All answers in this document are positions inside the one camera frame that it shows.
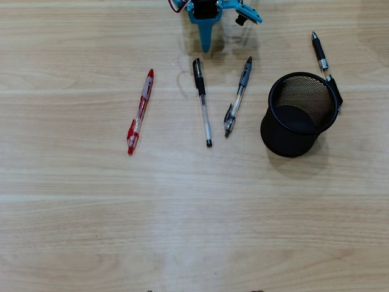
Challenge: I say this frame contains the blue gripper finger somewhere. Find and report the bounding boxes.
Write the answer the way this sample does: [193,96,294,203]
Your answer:
[197,21,216,54]

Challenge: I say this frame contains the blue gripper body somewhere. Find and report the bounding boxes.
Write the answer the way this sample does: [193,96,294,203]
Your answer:
[186,0,224,25]

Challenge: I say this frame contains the black capped clear gel pen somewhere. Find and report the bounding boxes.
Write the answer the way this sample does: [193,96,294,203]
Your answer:
[192,58,213,148]

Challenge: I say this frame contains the grey grip clear retractable pen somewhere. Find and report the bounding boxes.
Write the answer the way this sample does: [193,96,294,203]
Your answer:
[224,56,253,138]

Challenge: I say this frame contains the red retractable pen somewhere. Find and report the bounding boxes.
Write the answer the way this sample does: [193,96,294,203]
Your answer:
[126,68,155,156]

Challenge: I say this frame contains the black retractable pen with label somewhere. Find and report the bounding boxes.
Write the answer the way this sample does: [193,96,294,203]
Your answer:
[311,31,343,114]

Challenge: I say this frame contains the black mesh pen holder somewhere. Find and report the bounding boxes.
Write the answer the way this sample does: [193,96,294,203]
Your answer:
[260,71,340,158]

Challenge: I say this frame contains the red white black servo wire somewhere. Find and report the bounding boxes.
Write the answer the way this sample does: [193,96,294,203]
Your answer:
[168,0,185,14]

